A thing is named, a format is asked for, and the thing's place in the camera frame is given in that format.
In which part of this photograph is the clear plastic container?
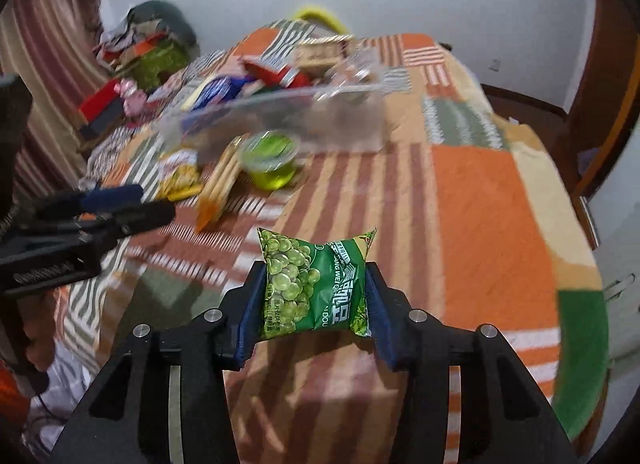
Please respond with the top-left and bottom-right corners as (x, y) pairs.
(152, 79), (388, 155)

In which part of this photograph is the green cardboard box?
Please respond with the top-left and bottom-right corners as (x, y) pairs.
(127, 39), (193, 90)

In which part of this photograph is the orange patchwork blanket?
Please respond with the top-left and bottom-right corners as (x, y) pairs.
(50, 19), (611, 464)

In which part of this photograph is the red box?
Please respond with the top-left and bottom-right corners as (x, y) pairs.
(77, 79), (123, 125)

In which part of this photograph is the clear pastry packet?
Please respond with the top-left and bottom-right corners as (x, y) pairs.
(330, 46), (386, 95)

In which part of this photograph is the pile of household clutter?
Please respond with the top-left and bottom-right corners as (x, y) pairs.
(92, 19), (168, 70)

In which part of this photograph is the blue snack packet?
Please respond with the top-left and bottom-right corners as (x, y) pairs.
(187, 75), (246, 110)

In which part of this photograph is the green pea snack packet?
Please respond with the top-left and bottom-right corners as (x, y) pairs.
(256, 226), (378, 342)

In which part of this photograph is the yellow snack packet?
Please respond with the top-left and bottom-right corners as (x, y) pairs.
(156, 149), (206, 202)

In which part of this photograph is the green jelly cup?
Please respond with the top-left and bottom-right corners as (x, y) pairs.
(239, 130), (301, 192)

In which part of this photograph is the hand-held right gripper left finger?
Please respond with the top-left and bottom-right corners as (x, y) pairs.
(50, 261), (268, 464)

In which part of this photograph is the white cloth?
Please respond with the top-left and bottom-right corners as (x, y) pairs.
(27, 344), (111, 445)

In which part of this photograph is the red snack packet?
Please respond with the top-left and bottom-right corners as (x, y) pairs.
(240, 56), (313, 92)

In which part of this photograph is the striped brown curtain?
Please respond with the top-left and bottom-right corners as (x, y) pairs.
(0, 0), (108, 205)

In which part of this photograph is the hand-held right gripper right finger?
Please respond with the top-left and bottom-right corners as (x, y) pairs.
(364, 261), (573, 464)

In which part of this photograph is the pink plush toy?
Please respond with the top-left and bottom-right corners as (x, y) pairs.
(114, 79), (151, 117)

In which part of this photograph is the biscuit stick packet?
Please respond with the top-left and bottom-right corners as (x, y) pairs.
(194, 136), (251, 234)

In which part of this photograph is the grey plush cushion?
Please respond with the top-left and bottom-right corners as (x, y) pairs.
(125, 0), (198, 45)

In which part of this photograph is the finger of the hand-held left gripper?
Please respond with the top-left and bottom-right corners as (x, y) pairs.
(75, 203), (177, 250)
(35, 184), (146, 225)

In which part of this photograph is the patterned quilt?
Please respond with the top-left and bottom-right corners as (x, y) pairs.
(75, 49), (241, 185)

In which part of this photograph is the wooden door frame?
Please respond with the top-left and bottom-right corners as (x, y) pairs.
(552, 0), (640, 250)

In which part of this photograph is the yellow hoop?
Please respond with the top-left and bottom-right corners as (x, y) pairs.
(290, 4), (346, 35)

